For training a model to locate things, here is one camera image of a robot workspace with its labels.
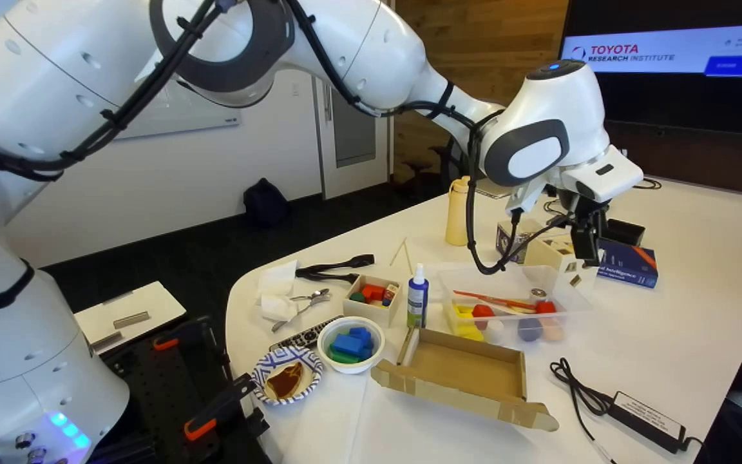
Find office chair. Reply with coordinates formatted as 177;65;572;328
401;137;470;202

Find cream box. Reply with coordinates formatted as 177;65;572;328
525;233;598;285

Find blue book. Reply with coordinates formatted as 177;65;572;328
596;238;660;289

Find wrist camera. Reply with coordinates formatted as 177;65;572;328
505;177;547;217

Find blue patterned paper plate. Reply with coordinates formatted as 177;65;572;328
250;345;325;407

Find cream plastic bottle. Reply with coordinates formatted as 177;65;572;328
445;175;472;247

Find flat open cardboard box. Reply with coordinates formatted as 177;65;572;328
370;327;560;433

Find clear plastic bin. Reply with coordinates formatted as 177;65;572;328
436;263;595;347

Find door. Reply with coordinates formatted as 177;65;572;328
311;70;392;200

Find orange stick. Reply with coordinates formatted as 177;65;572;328
453;289;537;310

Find black box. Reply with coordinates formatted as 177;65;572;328
605;218;647;247

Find small cardboard box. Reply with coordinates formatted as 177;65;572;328
342;275;403;328

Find brown toy food piece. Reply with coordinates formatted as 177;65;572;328
264;362;305;401

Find black power adapter with cable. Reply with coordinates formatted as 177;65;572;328
549;357;705;456

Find white bowl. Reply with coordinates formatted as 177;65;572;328
316;315;386;375

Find black tongs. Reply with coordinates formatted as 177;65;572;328
294;254;376;285

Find white board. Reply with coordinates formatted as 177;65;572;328
73;280;187;355

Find yellow block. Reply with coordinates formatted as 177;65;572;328
450;304;486;342

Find pink ball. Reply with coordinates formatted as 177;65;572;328
541;315;566;343

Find whiteboard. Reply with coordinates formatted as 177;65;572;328
115;71;242;140

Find metal bar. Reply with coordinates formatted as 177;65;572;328
111;311;152;330
90;331;124;353

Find small purple box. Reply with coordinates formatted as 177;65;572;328
496;218;543;264

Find remote control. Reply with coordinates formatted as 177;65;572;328
269;314;345;353

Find orange and black clamp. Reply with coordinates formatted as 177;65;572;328
151;321;212;354
183;372;258;444

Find heap of blue blocks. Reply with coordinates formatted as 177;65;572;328
328;326;376;365

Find white paper napkin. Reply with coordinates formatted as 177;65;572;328
256;260;300;323

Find black backpack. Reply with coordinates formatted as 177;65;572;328
243;177;292;229

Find wooden chopsticks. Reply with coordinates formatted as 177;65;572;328
388;237;414;275

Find wall screen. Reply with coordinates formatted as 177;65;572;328
558;0;742;140

